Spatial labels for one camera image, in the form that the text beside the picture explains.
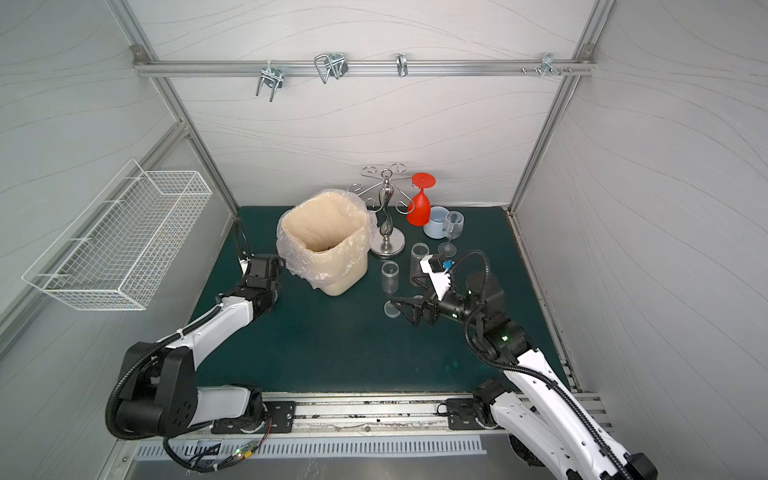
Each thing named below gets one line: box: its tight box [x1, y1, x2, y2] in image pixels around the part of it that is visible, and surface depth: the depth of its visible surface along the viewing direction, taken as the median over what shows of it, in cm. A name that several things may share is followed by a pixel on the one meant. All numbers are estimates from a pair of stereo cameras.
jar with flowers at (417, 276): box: [410, 242, 430, 287], surface depth 90 cm
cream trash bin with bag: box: [276, 189, 378, 296], surface depth 85 cm
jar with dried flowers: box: [381, 260, 400, 294], surface depth 93 cm
